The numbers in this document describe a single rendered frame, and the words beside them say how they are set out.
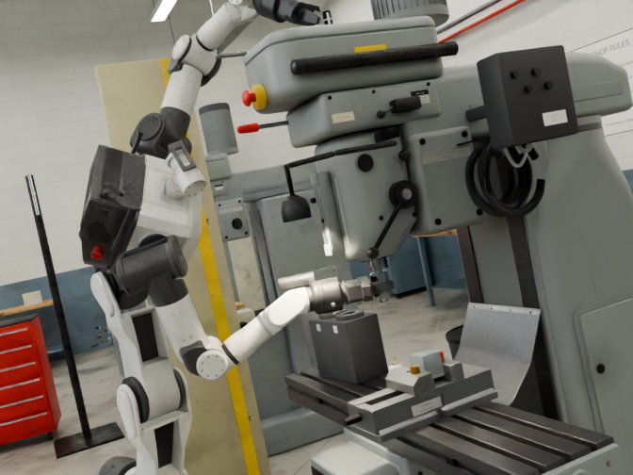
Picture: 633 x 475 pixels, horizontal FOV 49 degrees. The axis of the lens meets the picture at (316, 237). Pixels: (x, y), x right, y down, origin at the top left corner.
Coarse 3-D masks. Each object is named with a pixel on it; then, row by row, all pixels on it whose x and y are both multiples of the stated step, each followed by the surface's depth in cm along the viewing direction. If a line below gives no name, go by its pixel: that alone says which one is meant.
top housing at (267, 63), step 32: (288, 32) 160; (320, 32) 163; (352, 32) 166; (384, 32) 170; (416, 32) 173; (256, 64) 169; (288, 64) 160; (384, 64) 169; (416, 64) 173; (288, 96) 162
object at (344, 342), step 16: (320, 320) 216; (336, 320) 210; (352, 320) 206; (368, 320) 208; (320, 336) 218; (336, 336) 210; (352, 336) 205; (368, 336) 208; (320, 352) 220; (336, 352) 211; (352, 352) 205; (368, 352) 208; (384, 352) 211; (320, 368) 222; (336, 368) 213; (352, 368) 205; (368, 368) 207; (384, 368) 210
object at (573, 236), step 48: (480, 144) 196; (576, 144) 185; (576, 192) 185; (624, 192) 192; (480, 240) 201; (528, 240) 182; (576, 240) 184; (624, 240) 191; (480, 288) 205; (528, 288) 185; (576, 288) 183; (624, 288) 190; (576, 336) 182; (624, 336) 187; (528, 384) 194; (576, 384) 182; (624, 384) 186; (624, 432) 185
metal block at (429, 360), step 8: (416, 352) 170; (424, 352) 168; (432, 352) 167; (416, 360) 168; (424, 360) 165; (432, 360) 166; (440, 360) 167; (424, 368) 165; (432, 368) 166; (440, 368) 167
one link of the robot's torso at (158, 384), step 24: (96, 288) 204; (120, 312) 199; (144, 312) 206; (120, 336) 204; (144, 336) 207; (144, 360) 207; (168, 360) 206; (144, 384) 201; (168, 384) 205; (144, 408) 200; (168, 408) 206
